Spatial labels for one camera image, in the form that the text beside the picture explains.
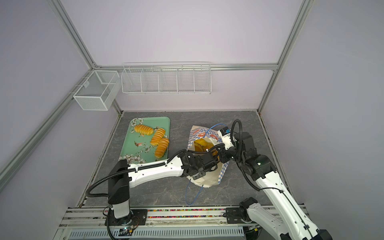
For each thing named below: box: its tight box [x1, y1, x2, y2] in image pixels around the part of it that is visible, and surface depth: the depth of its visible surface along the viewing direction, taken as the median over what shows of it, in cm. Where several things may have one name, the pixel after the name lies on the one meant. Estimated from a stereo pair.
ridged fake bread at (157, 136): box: [150, 128, 166, 146], surface depth 103 cm
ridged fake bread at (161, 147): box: [154, 137, 170, 159], surface depth 98 cm
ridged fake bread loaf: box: [134, 124, 155, 136], surface depth 107 cm
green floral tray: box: [118, 116, 171, 166], surface depth 103 cm
